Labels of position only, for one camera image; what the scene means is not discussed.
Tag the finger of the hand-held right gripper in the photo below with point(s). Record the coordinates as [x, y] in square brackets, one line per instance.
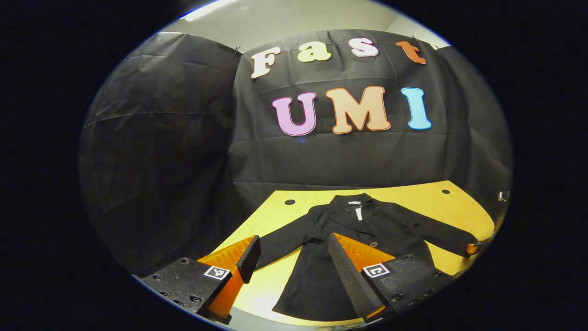
[473, 248]

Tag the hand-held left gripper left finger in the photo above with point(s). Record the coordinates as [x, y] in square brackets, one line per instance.
[250, 257]

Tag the black coat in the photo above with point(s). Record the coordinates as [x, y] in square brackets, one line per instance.
[317, 285]

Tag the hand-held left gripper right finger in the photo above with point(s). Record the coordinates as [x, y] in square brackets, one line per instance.
[351, 276]

